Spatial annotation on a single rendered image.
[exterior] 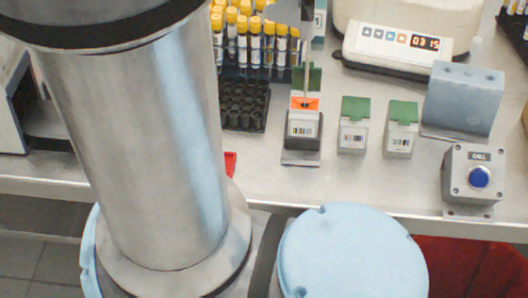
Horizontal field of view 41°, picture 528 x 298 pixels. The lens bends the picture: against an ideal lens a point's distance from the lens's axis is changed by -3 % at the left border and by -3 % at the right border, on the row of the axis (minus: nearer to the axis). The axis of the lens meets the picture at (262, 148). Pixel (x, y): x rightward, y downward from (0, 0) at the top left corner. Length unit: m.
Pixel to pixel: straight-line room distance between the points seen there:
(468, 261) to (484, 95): 0.62
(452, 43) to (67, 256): 1.26
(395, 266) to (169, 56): 0.29
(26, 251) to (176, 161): 1.69
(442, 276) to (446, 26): 0.64
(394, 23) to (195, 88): 0.81
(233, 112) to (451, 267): 0.71
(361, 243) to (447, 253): 1.00
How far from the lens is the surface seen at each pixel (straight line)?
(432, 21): 1.12
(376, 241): 0.55
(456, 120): 1.04
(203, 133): 0.38
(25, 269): 2.02
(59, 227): 1.73
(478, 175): 0.92
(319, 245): 0.53
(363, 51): 1.12
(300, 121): 0.96
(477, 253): 1.55
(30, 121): 1.04
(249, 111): 1.03
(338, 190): 0.97
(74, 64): 0.31
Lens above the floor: 1.62
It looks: 48 degrees down
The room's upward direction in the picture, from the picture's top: straight up
